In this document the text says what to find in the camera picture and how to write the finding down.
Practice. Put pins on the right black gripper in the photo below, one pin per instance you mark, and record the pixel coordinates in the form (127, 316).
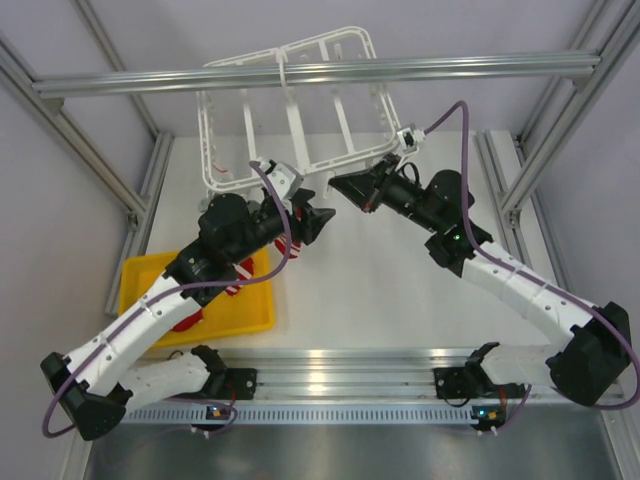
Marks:
(365, 188)

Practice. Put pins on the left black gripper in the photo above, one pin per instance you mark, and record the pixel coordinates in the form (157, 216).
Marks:
(313, 219)

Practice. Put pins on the white clip hanger rack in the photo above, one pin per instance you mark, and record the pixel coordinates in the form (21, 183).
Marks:
(314, 128)

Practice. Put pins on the red white striped sock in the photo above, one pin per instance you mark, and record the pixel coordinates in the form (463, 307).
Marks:
(294, 250)

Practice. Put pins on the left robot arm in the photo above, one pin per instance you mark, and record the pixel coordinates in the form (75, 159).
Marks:
(191, 281)

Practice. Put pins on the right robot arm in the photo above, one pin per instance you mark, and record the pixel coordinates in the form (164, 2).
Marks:
(585, 352)

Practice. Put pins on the grey sock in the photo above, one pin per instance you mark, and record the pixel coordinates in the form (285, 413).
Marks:
(254, 208)

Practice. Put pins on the yellow plastic tray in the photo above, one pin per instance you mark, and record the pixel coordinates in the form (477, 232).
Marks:
(250, 311)

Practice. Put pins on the red patterned sock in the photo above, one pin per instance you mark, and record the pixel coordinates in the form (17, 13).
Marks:
(188, 322)

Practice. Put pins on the aluminium crossbar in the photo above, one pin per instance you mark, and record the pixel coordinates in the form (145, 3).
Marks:
(569, 63)

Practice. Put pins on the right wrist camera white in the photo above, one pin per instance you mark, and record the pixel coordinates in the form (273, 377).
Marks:
(410, 137)

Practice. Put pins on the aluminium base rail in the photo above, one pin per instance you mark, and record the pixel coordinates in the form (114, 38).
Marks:
(345, 375)

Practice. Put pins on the perforated cable duct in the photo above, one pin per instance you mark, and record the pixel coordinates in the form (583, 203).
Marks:
(319, 414)

